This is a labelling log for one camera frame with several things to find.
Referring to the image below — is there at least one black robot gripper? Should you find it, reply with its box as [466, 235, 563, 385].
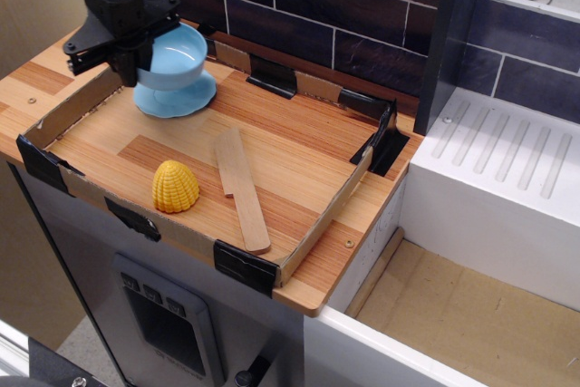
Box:
[63, 0, 180, 87]

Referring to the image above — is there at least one light blue plastic bowl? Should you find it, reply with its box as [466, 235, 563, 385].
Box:
[137, 24, 208, 91]

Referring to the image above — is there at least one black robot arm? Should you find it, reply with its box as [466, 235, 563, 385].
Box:
[63, 0, 179, 87]

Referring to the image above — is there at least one light blue scalloped plate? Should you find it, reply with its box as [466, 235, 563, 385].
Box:
[133, 72, 217, 119]

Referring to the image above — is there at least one yellow toy corn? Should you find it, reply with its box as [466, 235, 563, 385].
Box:
[152, 160, 200, 214]

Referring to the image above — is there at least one wooden toy knife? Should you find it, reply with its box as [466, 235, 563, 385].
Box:
[214, 128, 271, 255]

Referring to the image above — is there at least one taped cardboard tray border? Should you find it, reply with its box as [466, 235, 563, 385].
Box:
[17, 62, 422, 316]

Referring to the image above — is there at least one grey toy oven front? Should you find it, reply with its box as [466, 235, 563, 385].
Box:
[14, 169, 305, 386]

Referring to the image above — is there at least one white toy sink basin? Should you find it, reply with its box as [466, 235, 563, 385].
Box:
[304, 89, 579, 386]

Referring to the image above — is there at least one dark grey vertical post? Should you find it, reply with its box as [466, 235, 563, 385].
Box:
[414, 0, 477, 135]

